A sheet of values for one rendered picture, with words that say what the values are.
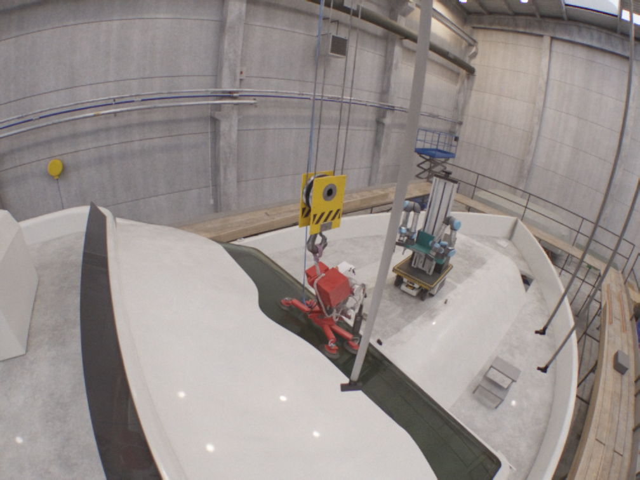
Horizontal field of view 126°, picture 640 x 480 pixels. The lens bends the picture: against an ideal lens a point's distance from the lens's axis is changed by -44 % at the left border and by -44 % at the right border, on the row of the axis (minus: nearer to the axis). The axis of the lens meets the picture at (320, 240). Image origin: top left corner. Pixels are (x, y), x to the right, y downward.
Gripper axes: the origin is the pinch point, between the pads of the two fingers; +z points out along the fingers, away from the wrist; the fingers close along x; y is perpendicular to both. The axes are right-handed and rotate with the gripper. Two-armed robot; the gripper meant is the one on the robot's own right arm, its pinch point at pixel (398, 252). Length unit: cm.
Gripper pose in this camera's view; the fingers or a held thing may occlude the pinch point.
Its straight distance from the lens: 391.3
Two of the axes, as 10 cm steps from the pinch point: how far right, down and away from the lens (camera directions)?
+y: 5.4, 0.7, 8.4
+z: -2.2, 9.7, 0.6
